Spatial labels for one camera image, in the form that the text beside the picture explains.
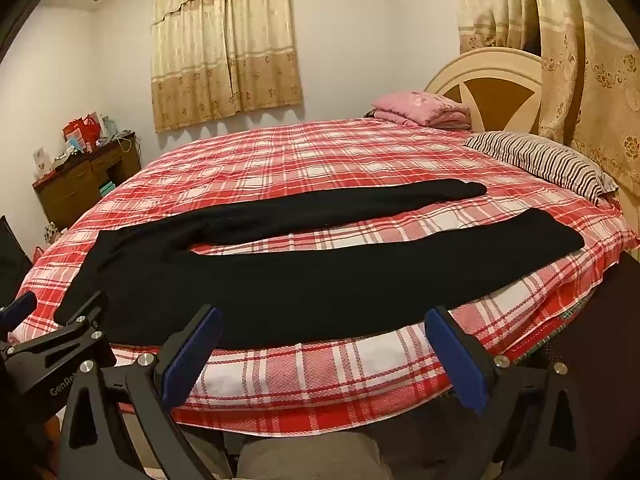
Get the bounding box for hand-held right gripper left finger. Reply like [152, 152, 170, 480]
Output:
[59, 305, 236, 480]

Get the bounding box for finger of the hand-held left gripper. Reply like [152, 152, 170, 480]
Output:
[10, 290, 117, 396]
[0, 291, 38, 332]

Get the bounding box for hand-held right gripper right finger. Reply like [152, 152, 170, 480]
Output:
[424, 305, 596, 480]

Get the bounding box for black pants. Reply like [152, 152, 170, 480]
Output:
[54, 180, 586, 350]

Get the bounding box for black bag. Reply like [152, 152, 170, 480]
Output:
[0, 215, 33, 297]

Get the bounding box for brown wooden dresser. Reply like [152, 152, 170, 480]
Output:
[32, 131, 142, 231]

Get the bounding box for red gift bag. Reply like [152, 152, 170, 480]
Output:
[62, 114, 103, 153]

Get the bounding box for striped pillow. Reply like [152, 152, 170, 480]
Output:
[464, 131, 620, 205]

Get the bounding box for red plaid bed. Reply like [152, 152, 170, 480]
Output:
[10, 119, 638, 436]

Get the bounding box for folded pink blanket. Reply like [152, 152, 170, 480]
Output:
[371, 91, 473, 130]

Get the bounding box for cream wooden headboard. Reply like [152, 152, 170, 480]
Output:
[424, 47, 546, 137]

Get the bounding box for beige window curtain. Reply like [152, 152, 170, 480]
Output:
[150, 0, 304, 134]

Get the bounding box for large beige floral curtain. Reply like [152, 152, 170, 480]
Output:
[448, 0, 640, 201]

